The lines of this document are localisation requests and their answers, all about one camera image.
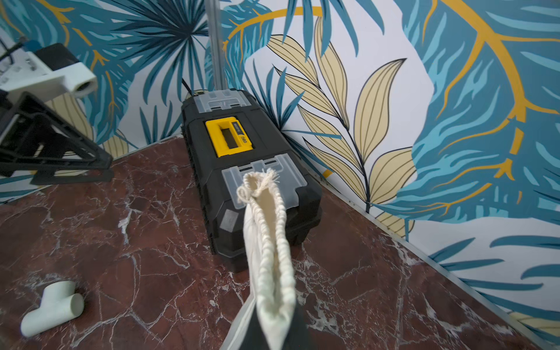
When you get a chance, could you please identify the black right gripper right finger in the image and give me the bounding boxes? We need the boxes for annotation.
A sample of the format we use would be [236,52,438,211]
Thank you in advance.
[288,304,316,350]

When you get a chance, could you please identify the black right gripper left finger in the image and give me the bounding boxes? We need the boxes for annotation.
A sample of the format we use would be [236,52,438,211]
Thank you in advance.
[220,295,255,350]

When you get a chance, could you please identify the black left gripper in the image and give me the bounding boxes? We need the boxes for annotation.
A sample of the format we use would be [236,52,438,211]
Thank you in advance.
[1,90,115,185]

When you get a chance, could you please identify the cream cloth drawstring soil bag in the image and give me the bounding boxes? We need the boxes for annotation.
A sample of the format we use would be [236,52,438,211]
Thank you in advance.
[237,169,297,349]

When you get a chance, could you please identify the white PVC tee fitting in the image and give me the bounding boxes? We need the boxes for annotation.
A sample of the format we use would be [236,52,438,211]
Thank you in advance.
[20,281,85,338]

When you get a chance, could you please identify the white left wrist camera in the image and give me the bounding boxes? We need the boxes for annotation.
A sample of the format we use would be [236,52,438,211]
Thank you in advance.
[1,42,98,103]

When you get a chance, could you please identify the black toolbox yellow handle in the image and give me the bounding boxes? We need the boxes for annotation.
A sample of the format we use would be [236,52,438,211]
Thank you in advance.
[181,88,324,273]

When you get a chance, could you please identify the left aluminium corner post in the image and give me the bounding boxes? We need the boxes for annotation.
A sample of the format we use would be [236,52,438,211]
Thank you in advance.
[204,0,228,90]

